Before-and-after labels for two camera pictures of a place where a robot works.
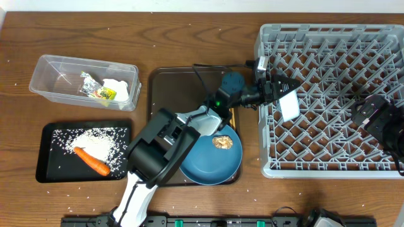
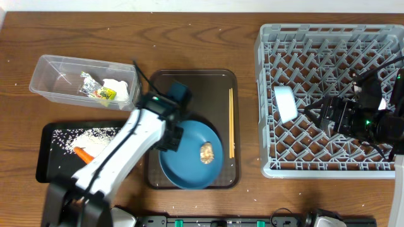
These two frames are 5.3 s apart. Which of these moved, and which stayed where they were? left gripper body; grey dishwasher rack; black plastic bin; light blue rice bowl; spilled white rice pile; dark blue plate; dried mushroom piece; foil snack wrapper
Moved: dark blue plate; left gripper body; dried mushroom piece
Stayed: light blue rice bowl; spilled white rice pile; foil snack wrapper; black plastic bin; grey dishwasher rack
